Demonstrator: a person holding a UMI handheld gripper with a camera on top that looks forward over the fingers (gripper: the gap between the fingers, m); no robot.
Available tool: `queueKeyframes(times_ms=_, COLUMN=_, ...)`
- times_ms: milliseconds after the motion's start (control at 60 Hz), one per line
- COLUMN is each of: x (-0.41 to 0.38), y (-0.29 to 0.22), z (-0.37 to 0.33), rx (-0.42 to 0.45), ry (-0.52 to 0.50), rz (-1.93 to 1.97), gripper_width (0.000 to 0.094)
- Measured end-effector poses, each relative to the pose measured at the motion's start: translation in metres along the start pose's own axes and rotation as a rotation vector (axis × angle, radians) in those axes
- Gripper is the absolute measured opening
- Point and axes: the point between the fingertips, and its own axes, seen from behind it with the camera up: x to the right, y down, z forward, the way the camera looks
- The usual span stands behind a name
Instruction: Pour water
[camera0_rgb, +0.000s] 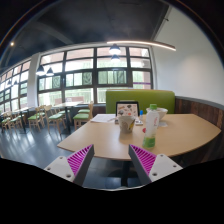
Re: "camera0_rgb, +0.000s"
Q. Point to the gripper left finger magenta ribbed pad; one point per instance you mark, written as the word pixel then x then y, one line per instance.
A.
pixel 74 167

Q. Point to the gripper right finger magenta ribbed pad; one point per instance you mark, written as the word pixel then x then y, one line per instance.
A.
pixel 151 167

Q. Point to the white paper cup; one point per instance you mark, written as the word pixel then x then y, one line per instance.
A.
pixel 126 123

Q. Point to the clear bottle, green cap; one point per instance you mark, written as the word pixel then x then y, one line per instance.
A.
pixel 152 121

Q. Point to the wooden chair, green seat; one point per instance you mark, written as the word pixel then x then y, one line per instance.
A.
pixel 83 115
pixel 11 121
pixel 53 119
pixel 36 120

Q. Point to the white bowl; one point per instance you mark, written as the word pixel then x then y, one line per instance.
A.
pixel 160 113

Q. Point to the white papers on table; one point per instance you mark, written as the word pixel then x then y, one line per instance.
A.
pixel 103 118

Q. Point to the background dining table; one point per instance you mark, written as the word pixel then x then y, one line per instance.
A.
pixel 66 106

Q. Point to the laptop with stickers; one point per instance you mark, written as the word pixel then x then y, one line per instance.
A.
pixel 127 108

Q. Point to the green upholstered booth bench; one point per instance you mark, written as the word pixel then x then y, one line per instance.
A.
pixel 145 97

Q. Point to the pendant lamp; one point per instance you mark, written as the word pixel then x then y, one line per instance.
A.
pixel 50 72
pixel 114 49
pixel 40 71

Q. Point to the long linear ceiling light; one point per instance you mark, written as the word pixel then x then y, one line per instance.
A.
pixel 150 43

